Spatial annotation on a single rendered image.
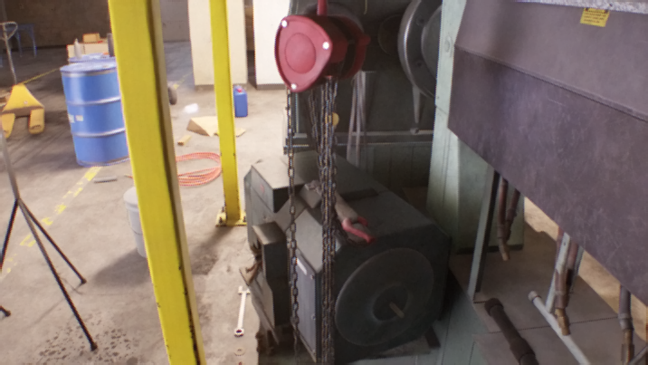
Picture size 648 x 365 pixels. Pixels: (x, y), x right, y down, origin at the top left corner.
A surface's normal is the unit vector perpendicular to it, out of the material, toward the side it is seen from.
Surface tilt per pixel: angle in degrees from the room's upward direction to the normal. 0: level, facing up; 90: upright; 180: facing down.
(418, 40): 90
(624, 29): 78
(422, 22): 90
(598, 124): 90
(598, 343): 0
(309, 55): 90
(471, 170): 72
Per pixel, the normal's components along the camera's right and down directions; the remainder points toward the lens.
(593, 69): -0.97, -0.15
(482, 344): 0.00, -0.92
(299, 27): -0.59, 0.32
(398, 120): 0.10, 0.39
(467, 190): 0.09, 0.09
